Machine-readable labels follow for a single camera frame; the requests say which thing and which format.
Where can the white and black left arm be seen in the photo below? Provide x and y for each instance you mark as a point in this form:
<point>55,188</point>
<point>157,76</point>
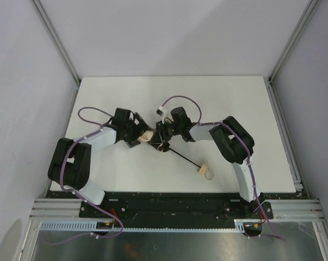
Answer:
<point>71,162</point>

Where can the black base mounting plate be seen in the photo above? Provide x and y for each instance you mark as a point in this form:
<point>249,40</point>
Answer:
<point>177,210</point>

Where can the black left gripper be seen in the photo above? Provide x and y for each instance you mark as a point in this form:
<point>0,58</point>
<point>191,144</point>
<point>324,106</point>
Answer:
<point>136,130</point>

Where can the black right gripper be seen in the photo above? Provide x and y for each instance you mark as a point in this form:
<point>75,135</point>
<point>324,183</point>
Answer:
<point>158,135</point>

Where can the front aluminium frame rail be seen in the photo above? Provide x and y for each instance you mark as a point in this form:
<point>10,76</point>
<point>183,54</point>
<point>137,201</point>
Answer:
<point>283,210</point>

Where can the beige and black folding umbrella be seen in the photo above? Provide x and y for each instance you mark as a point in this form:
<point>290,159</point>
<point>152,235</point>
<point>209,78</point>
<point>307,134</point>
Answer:
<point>163,146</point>

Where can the left aluminium frame post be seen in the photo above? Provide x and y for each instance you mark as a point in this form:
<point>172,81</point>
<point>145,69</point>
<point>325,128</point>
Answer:
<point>55,39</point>

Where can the right aluminium frame post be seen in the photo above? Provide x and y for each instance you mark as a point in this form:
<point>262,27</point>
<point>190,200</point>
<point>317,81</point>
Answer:
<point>295,36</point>

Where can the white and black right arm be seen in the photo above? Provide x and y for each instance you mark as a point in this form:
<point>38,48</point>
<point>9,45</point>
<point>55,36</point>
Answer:
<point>232,140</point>

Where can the aluminium frame post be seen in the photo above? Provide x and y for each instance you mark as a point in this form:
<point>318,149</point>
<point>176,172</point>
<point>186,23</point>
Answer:
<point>55,39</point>
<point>295,36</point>

